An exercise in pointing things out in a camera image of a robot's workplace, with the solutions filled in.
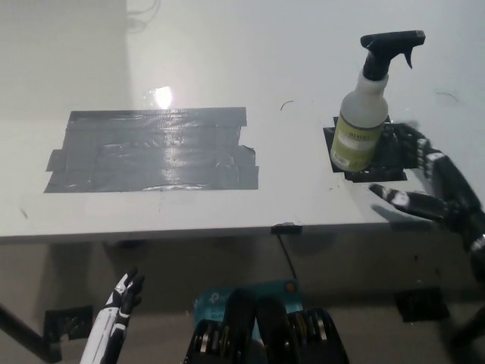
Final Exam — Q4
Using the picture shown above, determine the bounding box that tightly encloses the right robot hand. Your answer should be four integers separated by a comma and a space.
369, 121, 485, 282

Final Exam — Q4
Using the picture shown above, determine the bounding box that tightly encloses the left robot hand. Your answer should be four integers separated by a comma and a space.
81, 268, 146, 364

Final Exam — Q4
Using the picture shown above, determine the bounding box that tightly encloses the green label spray bottle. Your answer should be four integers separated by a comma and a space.
329, 30, 427, 171

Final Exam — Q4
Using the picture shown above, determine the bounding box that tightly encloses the black tape square spot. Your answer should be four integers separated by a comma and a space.
322, 115, 415, 184

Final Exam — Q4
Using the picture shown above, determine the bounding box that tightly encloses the black floor tape patch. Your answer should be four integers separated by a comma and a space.
42, 304, 94, 342
393, 287, 452, 324

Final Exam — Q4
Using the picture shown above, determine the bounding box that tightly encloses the black table leg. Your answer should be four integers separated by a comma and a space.
0, 301, 64, 364
446, 303, 485, 364

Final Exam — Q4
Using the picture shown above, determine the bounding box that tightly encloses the teal router box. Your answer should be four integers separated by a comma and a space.
192, 278, 306, 342

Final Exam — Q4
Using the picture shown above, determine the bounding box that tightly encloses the small black tape strip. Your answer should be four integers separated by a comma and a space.
270, 223, 303, 236

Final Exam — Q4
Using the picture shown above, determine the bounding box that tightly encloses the black cable under table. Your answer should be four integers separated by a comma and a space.
277, 234, 298, 281

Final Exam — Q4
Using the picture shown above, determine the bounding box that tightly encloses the large grey duct tape patch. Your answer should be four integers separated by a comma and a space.
43, 107, 260, 195

